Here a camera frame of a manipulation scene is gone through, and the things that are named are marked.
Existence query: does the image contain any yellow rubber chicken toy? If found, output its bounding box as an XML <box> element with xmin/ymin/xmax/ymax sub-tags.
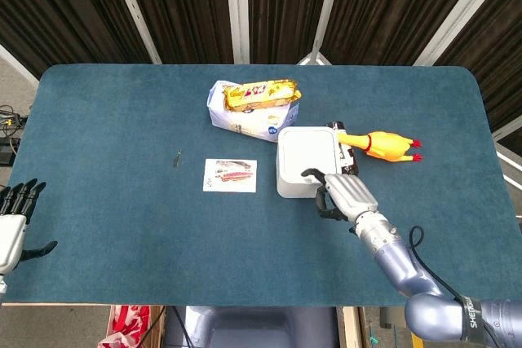
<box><xmin>336</xmin><ymin>130</ymin><xmax>424</xmax><ymax>163</ymax></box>

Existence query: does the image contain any red and white plastic bag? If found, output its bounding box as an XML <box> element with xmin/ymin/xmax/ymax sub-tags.
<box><xmin>97</xmin><ymin>305</ymin><xmax>152</xmax><ymax>348</ymax></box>

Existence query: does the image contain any blue table mat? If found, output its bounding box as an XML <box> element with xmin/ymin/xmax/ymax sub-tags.
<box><xmin>0</xmin><ymin>63</ymin><xmax>522</xmax><ymax>308</ymax></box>

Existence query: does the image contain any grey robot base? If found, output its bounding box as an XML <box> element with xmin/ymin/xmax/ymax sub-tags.
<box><xmin>163</xmin><ymin>306</ymin><xmax>340</xmax><ymax>348</ymax></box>

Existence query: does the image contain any gold snack package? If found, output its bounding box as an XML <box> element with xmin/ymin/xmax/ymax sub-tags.
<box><xmin>222</xmin><ymin>78</ymin><xmax>302</xmax><ymax>113</ymax></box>

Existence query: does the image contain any dark bottle with white label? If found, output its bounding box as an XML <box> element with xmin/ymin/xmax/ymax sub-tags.
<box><xmin>325</xmin><ymin>121</ymin><xmax>360</xmax><ymax>176</ymax></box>

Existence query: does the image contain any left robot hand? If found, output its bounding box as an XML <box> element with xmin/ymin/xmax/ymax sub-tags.
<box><xmin>0</xmin><ymin>178</ymin><xmax>59</xmax><ymax>276</ymax></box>

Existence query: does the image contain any white printed card packet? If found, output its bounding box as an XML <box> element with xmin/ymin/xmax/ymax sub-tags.
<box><xmin>202</xmin><ymin>158</ymin><xmax>259</xmax><ymax>193</ymax></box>

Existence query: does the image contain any black cables and power box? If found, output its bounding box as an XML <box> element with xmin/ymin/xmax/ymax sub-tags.
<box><xmin>0</xmin><ymin>104</ymin><xmax>29</xmax><ymax>167</ymax></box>

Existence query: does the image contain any white plastic lidded box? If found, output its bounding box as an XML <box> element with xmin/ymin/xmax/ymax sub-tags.
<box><xmin>276</xmin><ymin>126</ymin><xmax>343</xmax><ymax>199</ymax></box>

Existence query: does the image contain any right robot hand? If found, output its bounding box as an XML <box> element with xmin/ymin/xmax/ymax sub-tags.
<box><xmin>300</xmin><ymin>167</ymin><xmax>380</xmax><ymax>222</ymax></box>

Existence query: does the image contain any white and blue bag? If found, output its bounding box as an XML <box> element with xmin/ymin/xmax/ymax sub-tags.
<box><xmin>206</xmin><ymin>79</ymin><xmax>300</xmax><ymax>143</ymax></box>

